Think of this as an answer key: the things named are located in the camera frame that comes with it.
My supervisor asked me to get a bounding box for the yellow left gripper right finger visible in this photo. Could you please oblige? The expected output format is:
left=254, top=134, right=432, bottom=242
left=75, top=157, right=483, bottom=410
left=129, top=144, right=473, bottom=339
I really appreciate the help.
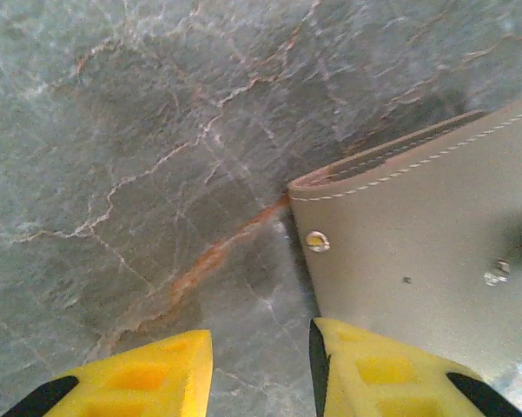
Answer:
left=308, top=316, right=522, bottom=417

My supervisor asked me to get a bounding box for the taupe leather card holder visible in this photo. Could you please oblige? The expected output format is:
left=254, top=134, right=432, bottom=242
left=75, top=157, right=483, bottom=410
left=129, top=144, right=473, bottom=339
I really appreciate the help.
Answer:
left=286, top=93, right=522, bottom=392

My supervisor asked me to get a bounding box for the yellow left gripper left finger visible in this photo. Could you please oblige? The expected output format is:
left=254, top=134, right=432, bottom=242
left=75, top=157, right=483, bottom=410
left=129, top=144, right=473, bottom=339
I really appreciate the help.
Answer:
left=2, top=329, right=214, bottom=417

